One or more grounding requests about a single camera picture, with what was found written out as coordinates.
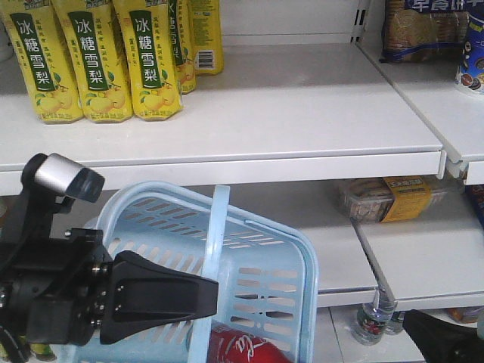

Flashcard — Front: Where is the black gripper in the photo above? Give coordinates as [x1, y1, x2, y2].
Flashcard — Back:
[1, 228, 219, 345]

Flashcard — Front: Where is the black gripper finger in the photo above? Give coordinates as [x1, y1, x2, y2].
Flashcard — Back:
[402, 309, 483, 362]

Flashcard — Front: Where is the red coca-cola aluminium bottle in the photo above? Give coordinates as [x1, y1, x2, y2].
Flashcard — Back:
[206, 322, 290, 362]

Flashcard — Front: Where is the light blue plastic basket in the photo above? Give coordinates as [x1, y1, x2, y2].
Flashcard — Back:
[54, 181, 318, 362]

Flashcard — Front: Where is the clear water bottle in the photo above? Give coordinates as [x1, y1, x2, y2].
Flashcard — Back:
[352, 287, 396, 346]

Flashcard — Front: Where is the wrapped bread loaf package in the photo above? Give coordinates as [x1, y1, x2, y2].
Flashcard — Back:
[337, 175, 464, 223]

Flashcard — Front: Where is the white store shelving unit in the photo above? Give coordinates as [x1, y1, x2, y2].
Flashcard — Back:
[1, 1, 483, 362]

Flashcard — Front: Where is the yellow pear drink bottle right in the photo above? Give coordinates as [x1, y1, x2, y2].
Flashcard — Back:
[113, 0, 183, 121]

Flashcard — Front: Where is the yellow pear drink bottle middle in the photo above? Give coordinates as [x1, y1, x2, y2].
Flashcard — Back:
[52, 1, 133, 123]

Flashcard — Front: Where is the biscuit package brown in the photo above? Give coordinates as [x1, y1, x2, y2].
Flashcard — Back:
[381, 0, 470, 63]

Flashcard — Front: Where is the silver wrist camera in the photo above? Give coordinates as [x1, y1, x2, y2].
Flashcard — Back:
[20, 153, 105, 203]

